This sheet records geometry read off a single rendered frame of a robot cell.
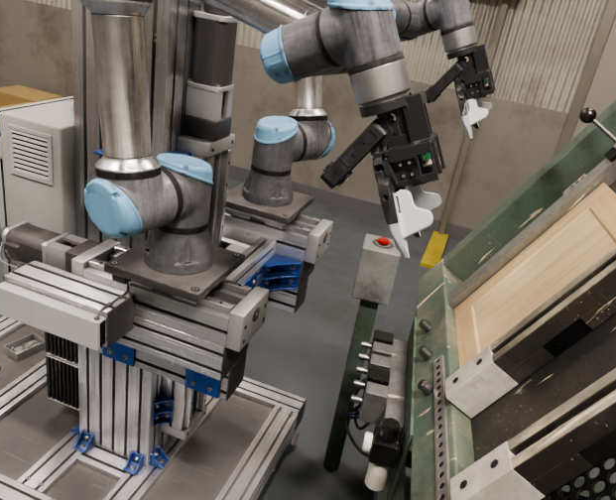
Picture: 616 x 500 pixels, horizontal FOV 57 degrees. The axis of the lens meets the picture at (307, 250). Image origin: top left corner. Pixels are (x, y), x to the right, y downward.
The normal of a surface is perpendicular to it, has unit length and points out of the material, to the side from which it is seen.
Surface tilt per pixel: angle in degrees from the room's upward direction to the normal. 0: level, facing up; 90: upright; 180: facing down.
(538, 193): 90
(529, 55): 90
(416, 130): 90
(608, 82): 90
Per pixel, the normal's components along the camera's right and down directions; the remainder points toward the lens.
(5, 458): 0.15, -0.89
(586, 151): -0.19, 0.40
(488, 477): -0.76, -0.64
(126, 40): 0.48, 0.33
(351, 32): -0.51, 0.38
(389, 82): 0.14, 0.22
